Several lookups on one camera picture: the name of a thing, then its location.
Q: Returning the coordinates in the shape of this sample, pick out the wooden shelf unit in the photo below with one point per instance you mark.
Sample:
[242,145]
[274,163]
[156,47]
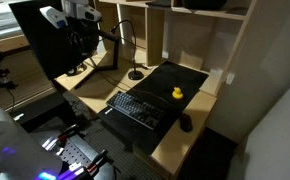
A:
[204,40]

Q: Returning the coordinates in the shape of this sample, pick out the black gooseneck desk lamp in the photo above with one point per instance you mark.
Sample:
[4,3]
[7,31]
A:
[134,74]

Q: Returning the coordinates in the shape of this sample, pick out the black bag on shelf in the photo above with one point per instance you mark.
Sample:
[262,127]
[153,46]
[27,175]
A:
[204,4]

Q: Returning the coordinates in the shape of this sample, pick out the black computer monitor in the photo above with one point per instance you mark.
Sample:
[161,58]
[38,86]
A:
[59,51]

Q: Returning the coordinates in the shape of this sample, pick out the black monitor stand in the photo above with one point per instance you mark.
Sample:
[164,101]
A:
[99,61]

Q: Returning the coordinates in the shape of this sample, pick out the black mechanical keyboard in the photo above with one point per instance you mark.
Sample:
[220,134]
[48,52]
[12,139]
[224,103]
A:
[136,109]

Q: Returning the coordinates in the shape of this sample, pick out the black desk mat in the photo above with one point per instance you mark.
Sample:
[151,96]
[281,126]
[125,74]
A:
[156,89]

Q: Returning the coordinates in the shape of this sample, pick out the black computer mouse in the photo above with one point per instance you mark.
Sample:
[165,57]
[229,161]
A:
[186,123]

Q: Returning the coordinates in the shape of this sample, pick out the perforated metal robot base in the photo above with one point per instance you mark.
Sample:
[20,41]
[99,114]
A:
[81,161]

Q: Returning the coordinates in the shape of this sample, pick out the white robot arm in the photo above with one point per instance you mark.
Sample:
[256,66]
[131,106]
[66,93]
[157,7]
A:
[21,156]

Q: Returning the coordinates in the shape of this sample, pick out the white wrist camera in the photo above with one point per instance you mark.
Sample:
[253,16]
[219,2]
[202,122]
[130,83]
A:
[55,17]

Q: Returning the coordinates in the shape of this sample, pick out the flat dark book on shelf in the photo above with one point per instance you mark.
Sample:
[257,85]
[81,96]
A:
[159,3]

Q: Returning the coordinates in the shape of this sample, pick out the yellow rubber duck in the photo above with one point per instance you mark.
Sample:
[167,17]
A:
[177,93]

